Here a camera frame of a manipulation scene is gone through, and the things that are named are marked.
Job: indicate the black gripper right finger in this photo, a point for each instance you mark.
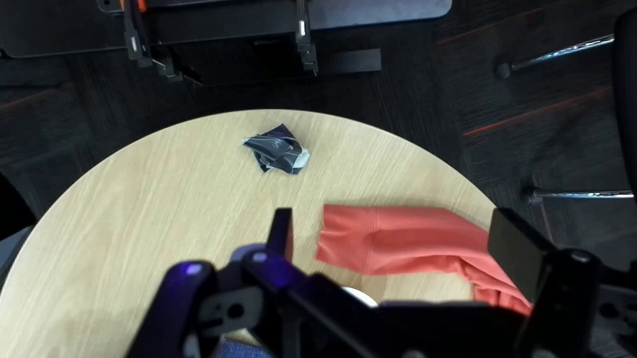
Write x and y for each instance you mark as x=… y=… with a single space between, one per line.
x=519 y=249

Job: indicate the black office chair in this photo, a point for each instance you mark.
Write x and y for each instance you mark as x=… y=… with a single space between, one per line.
x=627 y=100

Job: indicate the orange and black clamp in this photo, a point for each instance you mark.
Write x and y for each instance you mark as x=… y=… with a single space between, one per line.
x=135 y=37

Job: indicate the black binder clip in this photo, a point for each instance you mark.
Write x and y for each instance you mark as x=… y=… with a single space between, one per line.
x=278 y=150

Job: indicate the white bowl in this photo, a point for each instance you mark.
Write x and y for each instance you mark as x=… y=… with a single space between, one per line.
x=360 y=297

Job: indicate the orange cloth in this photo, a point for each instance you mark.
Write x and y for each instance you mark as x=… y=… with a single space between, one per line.
x=398 y=239

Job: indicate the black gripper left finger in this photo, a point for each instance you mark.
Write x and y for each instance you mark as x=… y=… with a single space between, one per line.
x=280 y=231

